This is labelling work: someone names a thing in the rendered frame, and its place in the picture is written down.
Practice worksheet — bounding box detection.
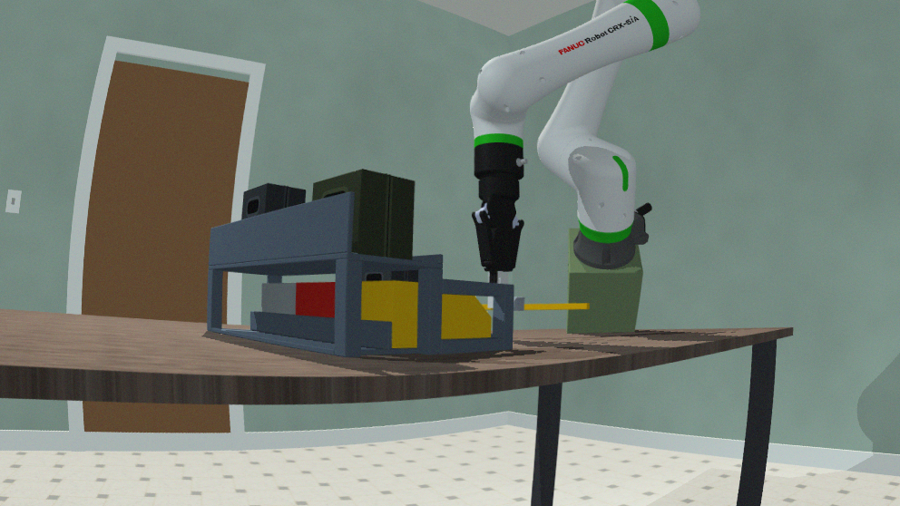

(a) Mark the grey open bin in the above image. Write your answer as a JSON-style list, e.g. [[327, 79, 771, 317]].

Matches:
[[261, 283, 296, 315]]

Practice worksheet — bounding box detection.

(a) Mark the red bin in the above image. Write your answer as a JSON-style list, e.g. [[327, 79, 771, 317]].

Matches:
[[296, 282, 335, 317]]

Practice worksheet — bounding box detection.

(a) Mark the yellow bar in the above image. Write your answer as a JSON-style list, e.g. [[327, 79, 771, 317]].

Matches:
[[482, 303, 590, 310]]

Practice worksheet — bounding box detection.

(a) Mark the blue-grey metal shelf rack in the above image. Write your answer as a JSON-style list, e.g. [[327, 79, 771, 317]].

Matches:
[[207, 191, 525, 357]]

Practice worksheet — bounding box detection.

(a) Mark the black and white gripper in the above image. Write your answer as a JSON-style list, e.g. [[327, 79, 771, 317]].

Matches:
[[472, 175, 524, 284]]

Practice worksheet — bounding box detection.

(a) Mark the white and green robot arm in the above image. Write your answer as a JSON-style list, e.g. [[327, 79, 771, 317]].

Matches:
[[470, 0, 700, 269]]

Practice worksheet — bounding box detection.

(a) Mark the yellow open bin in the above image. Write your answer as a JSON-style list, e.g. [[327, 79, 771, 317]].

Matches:
[[361, 280, 492, 348]]

